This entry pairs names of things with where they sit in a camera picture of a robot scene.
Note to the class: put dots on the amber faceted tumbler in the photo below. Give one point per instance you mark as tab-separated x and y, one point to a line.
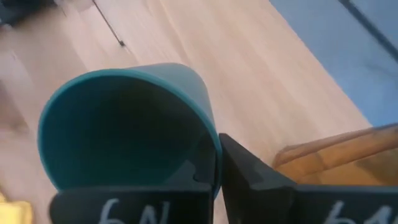
335	161

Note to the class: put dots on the teal plastic cup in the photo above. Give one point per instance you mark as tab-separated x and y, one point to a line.
124	133

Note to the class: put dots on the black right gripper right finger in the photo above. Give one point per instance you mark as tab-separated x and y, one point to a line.
264	202

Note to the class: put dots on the yellow microfibre cloth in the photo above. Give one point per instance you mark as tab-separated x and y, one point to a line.
14	211

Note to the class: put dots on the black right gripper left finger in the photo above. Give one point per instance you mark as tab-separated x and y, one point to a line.
140	208

